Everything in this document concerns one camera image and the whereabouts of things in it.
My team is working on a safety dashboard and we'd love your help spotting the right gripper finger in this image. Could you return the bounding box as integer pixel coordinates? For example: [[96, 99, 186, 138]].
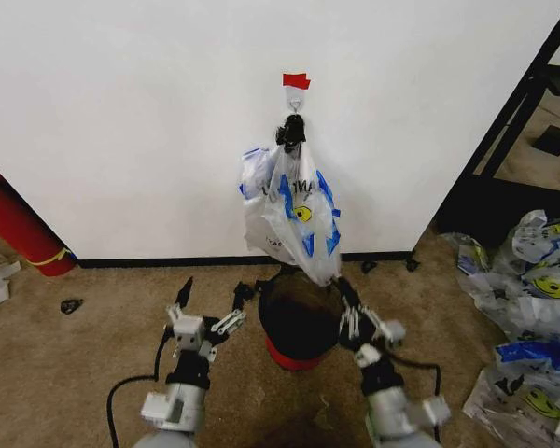
[[334, 276, 363, 351], [343, 278, 389, 341]]

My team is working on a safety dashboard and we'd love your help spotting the black metal frame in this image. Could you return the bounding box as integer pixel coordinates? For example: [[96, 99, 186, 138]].
[[403, 0, 560, 262]]

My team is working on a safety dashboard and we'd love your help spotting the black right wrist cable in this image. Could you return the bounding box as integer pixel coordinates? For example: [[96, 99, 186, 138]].
[[390, 352, 443, 400]]

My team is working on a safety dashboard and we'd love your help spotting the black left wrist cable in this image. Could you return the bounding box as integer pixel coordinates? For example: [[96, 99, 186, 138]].
[[105, 325, 178, 448]]

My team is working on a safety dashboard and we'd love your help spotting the black baseboard strip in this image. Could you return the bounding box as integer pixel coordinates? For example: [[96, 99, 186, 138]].
[[76, 252, 414, 269]]

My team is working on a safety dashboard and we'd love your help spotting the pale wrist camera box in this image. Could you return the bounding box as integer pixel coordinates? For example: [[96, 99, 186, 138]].
[[380, 318, 408, 347], [172, 315, 205, 350]]

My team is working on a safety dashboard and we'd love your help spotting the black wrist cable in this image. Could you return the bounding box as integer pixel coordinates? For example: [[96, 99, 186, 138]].
[[105, 325, 178, 448], [390, 352, 443, 400]]

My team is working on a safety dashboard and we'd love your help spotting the black square floor plate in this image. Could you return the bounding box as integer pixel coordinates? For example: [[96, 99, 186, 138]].
[[533, 123, 560, 156]]

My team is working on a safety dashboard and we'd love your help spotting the white blue plastic garbage bag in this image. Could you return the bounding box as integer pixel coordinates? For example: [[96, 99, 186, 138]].
[[238, 141, 344, 287]]

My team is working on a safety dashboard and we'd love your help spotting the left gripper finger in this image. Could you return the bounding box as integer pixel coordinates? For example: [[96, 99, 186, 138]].
[[210, 281, 256, 336], [164, 275, 194, 329]]

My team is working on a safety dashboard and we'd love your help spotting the black clip on bag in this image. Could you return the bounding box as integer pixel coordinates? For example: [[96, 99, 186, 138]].
[[273, 113, 308, 154]]

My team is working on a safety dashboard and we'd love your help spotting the black trash bin red base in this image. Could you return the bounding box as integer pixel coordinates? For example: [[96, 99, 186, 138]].
[[256, 273, 350, 373]]

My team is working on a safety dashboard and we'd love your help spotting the red fire extinguisher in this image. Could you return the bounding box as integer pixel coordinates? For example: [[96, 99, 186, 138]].
[[0, 165, 78, 279]]

